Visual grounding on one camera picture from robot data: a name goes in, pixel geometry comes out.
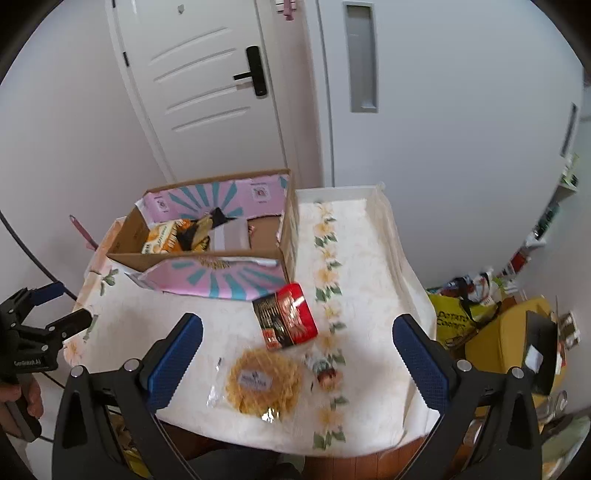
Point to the black flat box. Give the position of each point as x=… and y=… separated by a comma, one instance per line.
x=540, y=341

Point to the grey and white striped packet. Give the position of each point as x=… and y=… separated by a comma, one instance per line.
x=229, y=237

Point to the person's left hand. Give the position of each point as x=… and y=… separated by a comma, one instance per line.
x=30, y=404

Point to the floral tablecloth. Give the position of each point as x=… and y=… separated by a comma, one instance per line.
x=369, y=277

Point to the red and black snack box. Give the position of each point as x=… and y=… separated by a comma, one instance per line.
x=295, y=314

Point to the white door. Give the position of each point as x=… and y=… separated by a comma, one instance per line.
x=194, y=32

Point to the orange cake packet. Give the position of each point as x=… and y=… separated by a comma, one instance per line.
x=161, y=240

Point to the pink and teal cardboard box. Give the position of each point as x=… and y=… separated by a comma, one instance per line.
x=221, y=282

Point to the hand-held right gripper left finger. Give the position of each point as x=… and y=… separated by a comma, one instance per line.
x=175, y=360

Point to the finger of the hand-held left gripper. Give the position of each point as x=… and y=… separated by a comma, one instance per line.
x=46, y=291
x=74, y=321

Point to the white wardrobe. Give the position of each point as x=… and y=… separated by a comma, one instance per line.
x=461, y=92

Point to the small round candy packet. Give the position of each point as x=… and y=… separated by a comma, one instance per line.
x=325, y=371

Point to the yellow shopping bag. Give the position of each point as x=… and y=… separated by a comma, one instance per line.
x=455, y=321

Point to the pink plastic stick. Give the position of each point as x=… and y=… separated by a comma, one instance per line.
x=83, y=230

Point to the yellow stool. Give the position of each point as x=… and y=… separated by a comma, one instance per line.
x=503, y=339

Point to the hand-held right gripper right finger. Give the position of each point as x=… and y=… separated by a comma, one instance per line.
x=420, y=360

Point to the white shelf with clutter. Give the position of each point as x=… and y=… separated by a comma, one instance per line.
x=549, y=221

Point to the clear packet of waffle cookies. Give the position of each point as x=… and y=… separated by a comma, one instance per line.
x=263, y=383

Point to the dark green packet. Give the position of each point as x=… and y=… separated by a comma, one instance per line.
x=220, y=217

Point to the pale green cloth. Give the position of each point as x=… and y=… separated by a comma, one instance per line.
x=565, y=443

